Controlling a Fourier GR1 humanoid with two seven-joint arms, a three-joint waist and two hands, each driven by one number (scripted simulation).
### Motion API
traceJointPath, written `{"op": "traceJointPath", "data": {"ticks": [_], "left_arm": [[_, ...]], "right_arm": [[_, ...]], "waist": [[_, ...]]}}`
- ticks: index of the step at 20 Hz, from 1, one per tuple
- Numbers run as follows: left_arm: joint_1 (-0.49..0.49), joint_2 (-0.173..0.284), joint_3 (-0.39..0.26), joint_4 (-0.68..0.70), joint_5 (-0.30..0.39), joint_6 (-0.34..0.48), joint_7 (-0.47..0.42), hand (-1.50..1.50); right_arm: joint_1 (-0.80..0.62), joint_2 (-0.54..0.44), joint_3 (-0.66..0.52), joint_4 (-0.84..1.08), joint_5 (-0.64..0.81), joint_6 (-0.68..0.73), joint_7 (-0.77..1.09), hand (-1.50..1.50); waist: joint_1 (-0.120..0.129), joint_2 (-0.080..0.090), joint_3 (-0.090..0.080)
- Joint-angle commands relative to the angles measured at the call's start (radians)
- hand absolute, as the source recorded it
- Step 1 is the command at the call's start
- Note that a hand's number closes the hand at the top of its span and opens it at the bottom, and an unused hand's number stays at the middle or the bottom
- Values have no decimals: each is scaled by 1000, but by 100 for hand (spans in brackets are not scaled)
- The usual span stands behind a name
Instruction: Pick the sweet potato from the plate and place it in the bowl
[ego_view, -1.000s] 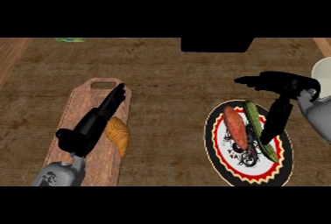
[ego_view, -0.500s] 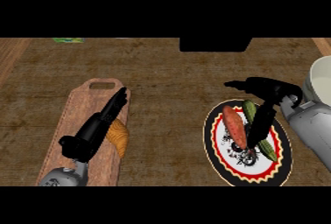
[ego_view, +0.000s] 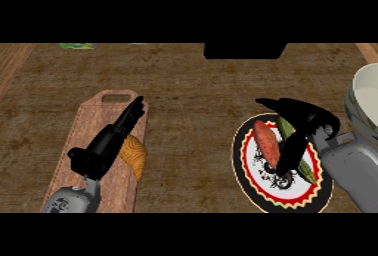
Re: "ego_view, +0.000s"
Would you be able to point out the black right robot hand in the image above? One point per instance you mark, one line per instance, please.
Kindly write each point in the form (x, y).
(301, 117)

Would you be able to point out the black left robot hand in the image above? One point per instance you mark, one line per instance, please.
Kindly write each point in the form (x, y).
(102, 146)

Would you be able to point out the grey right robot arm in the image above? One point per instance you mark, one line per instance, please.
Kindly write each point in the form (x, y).
(350, 166)

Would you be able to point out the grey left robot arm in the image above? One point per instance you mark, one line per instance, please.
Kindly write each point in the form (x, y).
(74, 200)

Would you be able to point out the orange sweet potato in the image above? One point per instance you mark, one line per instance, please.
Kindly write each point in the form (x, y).
(266, 143)

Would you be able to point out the white bowl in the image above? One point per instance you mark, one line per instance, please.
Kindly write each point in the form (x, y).
(365, 93)

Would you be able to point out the black red white patterned plate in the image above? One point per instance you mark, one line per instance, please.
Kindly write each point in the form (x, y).
(295, 190)

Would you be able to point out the brown wooden cutting board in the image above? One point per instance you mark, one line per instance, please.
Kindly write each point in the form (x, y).
(93, 156)

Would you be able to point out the golden brown croissant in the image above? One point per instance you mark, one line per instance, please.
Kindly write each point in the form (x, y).
(134, 156)

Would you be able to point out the green vegetable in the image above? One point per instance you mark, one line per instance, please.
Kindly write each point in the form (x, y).
(307, 171)

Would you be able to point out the black appliance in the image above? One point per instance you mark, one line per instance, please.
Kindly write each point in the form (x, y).
(245, 50)

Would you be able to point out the green yellow packet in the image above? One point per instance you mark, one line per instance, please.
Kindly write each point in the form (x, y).
(77, 45)

